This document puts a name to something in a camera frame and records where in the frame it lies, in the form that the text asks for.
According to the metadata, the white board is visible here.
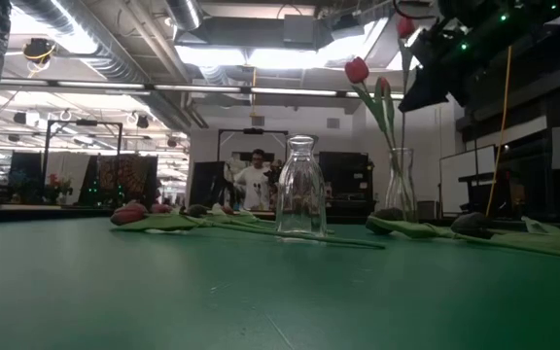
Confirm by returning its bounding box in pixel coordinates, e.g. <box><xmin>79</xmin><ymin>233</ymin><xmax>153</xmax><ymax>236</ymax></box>
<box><xmin>438</xmin><ymin>144</ymin><xmax>499</xmax><ymax>215</ymax></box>

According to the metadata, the long ceiling light strip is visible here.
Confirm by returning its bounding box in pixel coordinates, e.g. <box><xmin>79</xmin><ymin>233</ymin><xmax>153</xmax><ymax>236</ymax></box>
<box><xmin>0</xmin><ymin>79</ymin><xmax>405</xmax><ymax>98</ymax></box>

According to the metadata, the white hanging cloth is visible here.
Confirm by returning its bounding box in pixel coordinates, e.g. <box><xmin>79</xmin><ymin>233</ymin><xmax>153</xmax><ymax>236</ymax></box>
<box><xmin>45</xmin><ymin>153</ymin><xmax>91</xmax><ymax>205</ymax></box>

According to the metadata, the tall clear glass vase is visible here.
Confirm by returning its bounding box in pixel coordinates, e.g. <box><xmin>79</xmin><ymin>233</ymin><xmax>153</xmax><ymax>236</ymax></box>
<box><xmin>384</xmin><ymin>147</ymin><xmax>418</xmax><ymax>224</ymax></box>

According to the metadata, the patterned hanging cloth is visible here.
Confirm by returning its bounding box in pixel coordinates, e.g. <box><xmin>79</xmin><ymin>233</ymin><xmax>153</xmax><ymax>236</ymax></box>
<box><xmin>95</xmin><ymin>155</ymin><xmax>158</xmax><ymax>206</ymax></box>

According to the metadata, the green table mat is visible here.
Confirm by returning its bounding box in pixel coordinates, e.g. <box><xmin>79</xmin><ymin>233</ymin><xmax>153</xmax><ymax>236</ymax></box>
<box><xmin>0</xmin><ymin>216</ymin><xmax>560</xmax><ymax>350</ymax></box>

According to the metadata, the ribbed clear glass vase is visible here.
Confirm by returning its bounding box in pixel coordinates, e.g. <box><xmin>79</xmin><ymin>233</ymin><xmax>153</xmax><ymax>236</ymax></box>
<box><xmin>275</xmin><ymin>134</ymin><xmax>329</xmax><ymax>238</ymax></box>

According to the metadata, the light red artificial tulip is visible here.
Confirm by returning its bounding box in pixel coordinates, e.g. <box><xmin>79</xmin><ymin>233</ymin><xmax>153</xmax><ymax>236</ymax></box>
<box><xmin>343</xmin><ymin>56</ymin><xmax>407</xmax><ymax>215</ymax></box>
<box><xmin>395</xmin><ymin>17</ymin><xmax>415</xmax><ymax>152</ymax></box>

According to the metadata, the black gantry frame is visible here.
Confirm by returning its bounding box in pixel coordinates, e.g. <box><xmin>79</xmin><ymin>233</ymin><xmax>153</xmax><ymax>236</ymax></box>
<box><xmin>217</xmin><ymin>127</ymin><xmax>290</xmax><ymax>164</ymax></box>

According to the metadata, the large silver ceiling duct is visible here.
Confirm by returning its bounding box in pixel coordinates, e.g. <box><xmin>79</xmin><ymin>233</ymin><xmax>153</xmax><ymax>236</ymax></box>
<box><xmin>10</xmin><ymin>0</ymin><xmax>193</xmax><ymax>132</ymax></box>

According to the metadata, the black cabinet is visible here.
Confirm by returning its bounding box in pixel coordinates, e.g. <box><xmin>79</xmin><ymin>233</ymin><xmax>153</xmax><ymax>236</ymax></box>
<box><xmin>318</xmin><ymin>151</ymin><xmax>374</xmax><ymax>218</ymax></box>

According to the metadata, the small silver ceiling duct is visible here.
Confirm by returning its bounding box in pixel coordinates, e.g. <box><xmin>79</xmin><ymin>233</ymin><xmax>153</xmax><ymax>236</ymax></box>
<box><xmin>165</xmin><ymin>0</ymin><xmax>203</xmax><ymax>31</ymax></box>

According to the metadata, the black ceiling reel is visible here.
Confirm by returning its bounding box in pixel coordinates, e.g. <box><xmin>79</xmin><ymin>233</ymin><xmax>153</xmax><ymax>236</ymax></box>
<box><xmin>21</xmin><ymin>37</ymin><xmax>57</xmax><ymax>64</ymax></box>

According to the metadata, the small grey box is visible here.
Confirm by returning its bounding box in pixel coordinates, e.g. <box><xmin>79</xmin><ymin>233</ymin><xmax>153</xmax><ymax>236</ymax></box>
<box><xmin>415</xmin><ymin>199</ymin><xmax>440</xmax><ymax>221</ymax></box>

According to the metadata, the black artificial tulip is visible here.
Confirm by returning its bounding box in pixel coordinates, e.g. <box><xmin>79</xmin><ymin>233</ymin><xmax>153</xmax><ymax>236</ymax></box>
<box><xmin>182</xmin><ymin>203</ymin><xmax>262</xmax><ymax>226</ymax></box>
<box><xmin>365</xmin><ymin>207</ymin><xmax>560</xmax><ymax>263</ymax></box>
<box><xmin>449</xmin><ymin>211</ymin><xmax>560</xmax><ymax>257</ymax></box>

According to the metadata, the person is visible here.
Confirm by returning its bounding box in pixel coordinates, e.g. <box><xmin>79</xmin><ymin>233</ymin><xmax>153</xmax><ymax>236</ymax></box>
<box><xmin>233</xmin><ymin>148</ymin><xmax>274</xmax><ymax>211</ymax></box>

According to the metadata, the black standing panel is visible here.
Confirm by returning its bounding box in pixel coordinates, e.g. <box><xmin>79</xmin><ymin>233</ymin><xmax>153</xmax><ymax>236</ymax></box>
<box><xmin>190</xmin><ymin>160</ymin><xmax>227</xmax><ymax>210</ymax></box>
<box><xmin>9</xmin><ymin>151</ymin><xmax>44</xmax><ymax>205</ymax></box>

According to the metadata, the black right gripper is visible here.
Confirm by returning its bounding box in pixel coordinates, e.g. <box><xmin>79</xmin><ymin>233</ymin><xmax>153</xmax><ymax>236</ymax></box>
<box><xmin>399</xmin><ymin>9</ymin><xmax>500</xmax><ymax>112</ymax></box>

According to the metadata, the yellow hanging cord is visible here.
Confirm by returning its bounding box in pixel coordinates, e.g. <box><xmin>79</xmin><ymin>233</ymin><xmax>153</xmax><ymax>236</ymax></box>
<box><xmin>485</xmin><ymin>46</ymin><xmax>514</xmax><ymax>218</ymax></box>

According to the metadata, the grey ceiling box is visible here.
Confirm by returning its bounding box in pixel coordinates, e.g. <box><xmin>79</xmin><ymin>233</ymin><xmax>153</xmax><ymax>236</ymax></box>
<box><xmin>283</xmin><ymin>14</ymin><xmax>318</xmax><ymax>46</ymax></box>

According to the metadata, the background flower bunch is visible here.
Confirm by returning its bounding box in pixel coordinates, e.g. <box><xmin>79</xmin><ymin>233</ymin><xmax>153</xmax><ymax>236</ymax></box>
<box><xmin>46</xmin><ymin>173</ymin><xmax>75</xmax><ymax>204</ymax></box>

